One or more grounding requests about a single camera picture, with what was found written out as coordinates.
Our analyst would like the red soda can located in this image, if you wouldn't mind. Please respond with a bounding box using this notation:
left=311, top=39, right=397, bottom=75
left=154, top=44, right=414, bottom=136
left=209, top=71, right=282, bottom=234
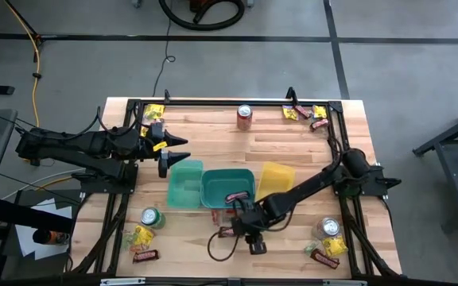
left=236, top=103, right=254, bottom=132

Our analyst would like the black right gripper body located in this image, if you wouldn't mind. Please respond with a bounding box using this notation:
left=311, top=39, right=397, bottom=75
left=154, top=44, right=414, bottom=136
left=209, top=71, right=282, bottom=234
left=231, top=197, right=273, bottom=239

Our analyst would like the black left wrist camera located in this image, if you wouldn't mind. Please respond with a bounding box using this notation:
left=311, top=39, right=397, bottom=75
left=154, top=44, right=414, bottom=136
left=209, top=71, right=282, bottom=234
left=157, top=149, right=171, bottom=179

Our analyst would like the yellow cable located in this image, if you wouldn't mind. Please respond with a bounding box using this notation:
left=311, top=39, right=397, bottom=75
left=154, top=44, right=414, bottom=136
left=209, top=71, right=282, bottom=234
left=4, top=0, right=41, bottom=128

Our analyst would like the silver metal bracket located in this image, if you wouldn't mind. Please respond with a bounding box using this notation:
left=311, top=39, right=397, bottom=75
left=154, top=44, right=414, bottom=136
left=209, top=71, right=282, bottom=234
left=322, top=279, right=368, bottom=286
left=99, top=277, right=146, bottom=286

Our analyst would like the orange and black bottle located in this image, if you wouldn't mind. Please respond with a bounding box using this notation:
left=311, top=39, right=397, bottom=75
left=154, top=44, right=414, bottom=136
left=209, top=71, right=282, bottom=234
left=32, top=229, right=72, bottom=246

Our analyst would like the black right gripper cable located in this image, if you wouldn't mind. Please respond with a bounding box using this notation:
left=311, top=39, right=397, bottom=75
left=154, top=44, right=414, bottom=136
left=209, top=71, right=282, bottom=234
left=206, top=230, right=241, bottom=263

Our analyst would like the black aluminium table frame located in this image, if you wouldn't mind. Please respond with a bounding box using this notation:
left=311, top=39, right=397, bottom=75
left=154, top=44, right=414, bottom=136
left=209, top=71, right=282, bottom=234
left=68, top=86, right=401, bottom=279

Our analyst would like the red vacuum cleaner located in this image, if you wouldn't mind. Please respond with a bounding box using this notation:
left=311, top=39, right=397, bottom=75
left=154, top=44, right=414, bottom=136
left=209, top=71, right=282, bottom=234
left=188, top=0, right=215, bottom=13

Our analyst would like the black beam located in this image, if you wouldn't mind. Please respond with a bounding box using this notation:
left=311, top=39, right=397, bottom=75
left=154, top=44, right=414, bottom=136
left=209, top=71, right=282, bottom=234
left=0, top=196, right=75, bottom=235

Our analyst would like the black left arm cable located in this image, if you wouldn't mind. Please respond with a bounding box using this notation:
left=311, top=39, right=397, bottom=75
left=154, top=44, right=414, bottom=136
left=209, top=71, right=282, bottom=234
left=64, top=105, right=142, bottom=140

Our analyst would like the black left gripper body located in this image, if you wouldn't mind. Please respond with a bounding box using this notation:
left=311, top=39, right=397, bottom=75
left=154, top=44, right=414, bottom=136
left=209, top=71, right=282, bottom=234
left=136, top=121, right=167, bottom=160

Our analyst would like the black vacuum hose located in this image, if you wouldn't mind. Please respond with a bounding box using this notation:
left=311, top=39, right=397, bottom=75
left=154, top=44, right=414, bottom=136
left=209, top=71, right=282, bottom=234
left=157, top=0, right=246, bottom=32

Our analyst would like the green soda can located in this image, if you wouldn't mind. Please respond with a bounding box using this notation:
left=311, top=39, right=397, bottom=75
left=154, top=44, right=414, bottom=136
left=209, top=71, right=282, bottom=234
left=140, top=207, right=166, bottom=230

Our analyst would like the white cable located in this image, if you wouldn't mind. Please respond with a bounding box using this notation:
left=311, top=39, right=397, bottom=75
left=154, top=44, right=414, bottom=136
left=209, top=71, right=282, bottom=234
left=2, top=168, right=85, bottom=199

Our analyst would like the silver soda can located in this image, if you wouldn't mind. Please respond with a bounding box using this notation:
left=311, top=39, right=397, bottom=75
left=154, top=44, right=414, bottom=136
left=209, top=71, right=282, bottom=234
left=312, top=217, right=341, bottom=241

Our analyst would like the dark grey cart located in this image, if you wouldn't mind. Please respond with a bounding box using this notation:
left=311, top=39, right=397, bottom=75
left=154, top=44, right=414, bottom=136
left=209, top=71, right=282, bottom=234
left=411, top=101, right=458, bottom=231

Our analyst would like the black tripod leg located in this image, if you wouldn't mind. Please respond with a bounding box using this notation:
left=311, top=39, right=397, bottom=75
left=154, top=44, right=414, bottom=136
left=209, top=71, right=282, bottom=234
left=4, top=0, right=46, bottom=43

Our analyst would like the dark teal plastic bin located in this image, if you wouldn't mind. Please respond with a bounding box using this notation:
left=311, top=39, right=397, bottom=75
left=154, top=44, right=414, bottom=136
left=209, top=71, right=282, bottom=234
left=200, top=168, right=257, bottom=210

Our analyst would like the thin black floor cable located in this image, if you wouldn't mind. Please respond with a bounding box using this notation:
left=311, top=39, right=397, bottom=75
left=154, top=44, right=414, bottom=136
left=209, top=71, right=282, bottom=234
left=152, top=0, right=177, bottom=99

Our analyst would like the light teal translucent bin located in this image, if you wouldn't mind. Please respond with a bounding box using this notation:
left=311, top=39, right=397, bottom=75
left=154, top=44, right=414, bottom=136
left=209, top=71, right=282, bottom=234
left=166, top=159, right=204, bottom=211

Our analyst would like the white paper sheet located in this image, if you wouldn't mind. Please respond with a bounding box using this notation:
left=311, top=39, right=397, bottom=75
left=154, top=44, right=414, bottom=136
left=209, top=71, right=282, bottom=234
left=14, top=198, right=73, bottom=261

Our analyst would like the yellow translucent bin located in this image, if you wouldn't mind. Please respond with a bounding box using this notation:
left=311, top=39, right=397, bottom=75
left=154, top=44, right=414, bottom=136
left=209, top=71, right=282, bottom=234
left=254, top=160, right=297, bottom=202

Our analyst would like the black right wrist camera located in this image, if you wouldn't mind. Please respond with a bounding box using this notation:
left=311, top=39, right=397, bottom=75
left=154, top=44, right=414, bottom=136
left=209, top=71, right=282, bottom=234
left=247, top=233, right=269, bottom=256

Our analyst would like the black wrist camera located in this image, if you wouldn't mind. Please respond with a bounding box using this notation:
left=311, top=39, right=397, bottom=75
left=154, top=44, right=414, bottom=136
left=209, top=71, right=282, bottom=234
left=157, top=149, right=171, bottom=179
left=247, top=233, right=269, bottom=256

